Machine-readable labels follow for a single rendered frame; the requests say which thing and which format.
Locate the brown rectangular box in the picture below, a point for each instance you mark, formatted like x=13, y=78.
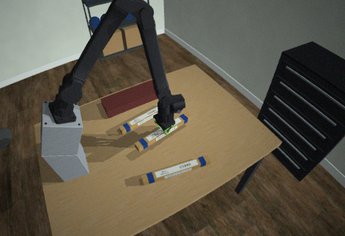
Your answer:
x=158, y=134

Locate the long tan cardboard box with blue bands and white label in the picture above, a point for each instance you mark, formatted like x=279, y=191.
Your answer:
x=175, y=170

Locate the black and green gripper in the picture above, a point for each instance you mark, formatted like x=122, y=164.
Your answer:
x=162, y=122

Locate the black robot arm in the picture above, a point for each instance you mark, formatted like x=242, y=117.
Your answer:
x=70, y=91

